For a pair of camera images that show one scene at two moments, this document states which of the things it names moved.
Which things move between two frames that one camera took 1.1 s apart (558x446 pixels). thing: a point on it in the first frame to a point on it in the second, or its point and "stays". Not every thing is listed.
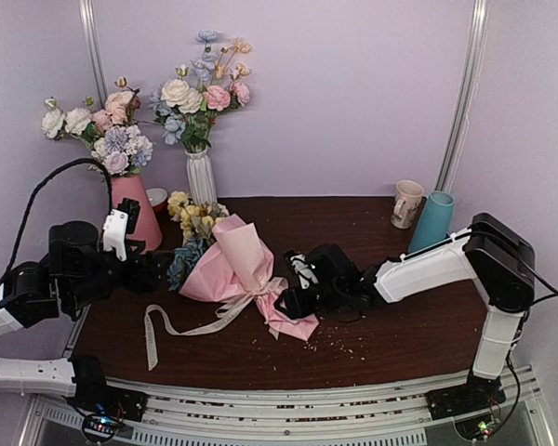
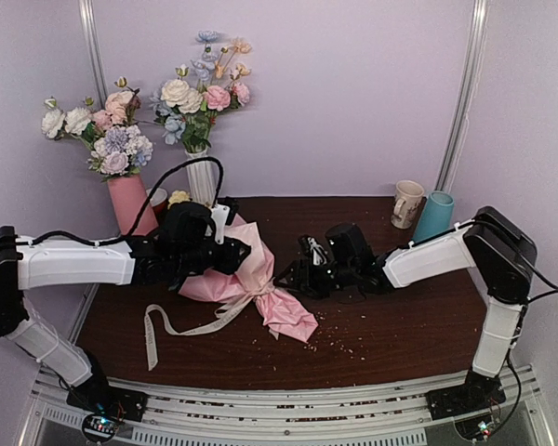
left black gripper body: x=89 y=289 to x=192 y=258
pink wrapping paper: x=238 y=268 stays
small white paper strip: x=226 y=313 stays
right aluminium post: x=459 y=123 stays
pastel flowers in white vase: x=187 y=108 stays
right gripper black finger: x=288 y=302 to x=294 y=279
